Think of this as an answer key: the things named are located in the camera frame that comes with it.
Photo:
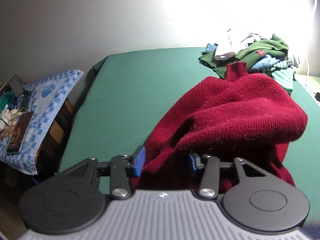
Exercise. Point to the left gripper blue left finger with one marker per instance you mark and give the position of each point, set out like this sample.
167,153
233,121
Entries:
123,168

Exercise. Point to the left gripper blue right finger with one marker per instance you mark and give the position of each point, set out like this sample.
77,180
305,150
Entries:
208,167

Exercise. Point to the dark red knit sweater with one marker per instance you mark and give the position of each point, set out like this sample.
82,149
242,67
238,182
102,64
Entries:
244,115

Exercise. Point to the green bed sheet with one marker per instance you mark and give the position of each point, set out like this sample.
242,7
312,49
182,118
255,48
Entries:
129,93

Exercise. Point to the blue white checkered towel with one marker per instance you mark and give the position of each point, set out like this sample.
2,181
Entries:
47,98

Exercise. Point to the black smartphone lying flat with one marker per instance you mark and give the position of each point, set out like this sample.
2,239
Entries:
19,133

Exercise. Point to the white work gloves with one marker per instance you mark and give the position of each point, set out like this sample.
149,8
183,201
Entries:
8,117

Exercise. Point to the propped black smartphone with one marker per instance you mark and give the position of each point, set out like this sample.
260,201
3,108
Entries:
16,86

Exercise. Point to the green white striped garment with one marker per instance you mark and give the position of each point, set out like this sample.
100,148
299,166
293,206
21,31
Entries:
283,74

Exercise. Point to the light blue garment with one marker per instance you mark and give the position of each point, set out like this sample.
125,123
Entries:
267,62

